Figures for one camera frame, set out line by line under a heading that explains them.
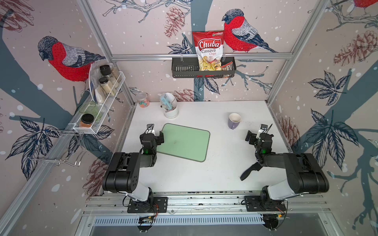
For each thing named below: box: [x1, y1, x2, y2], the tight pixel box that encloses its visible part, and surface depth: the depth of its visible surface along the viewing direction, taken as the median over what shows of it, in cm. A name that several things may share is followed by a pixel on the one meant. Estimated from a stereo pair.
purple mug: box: [227, 112, 242, 130], surface depth 100 cm
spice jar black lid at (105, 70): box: [99, 64, 112, 76], surface depth 81 cm
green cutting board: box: [156, 122, 211, 163], surface depth 100 cm
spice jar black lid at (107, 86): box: [98, 76, 117, 97], surface depth 78 cm
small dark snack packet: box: [220, 61, 234, 71], surface depth 89 cm
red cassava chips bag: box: [192, 30, 224, 71], surface depth 83 cm
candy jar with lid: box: [135, 91, 151, 109], surface depth 120 cm
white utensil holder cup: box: [159, 92, 179, 119], surface depth 105 cm
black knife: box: [239, 161, 263, 181], surface depth 85 cm
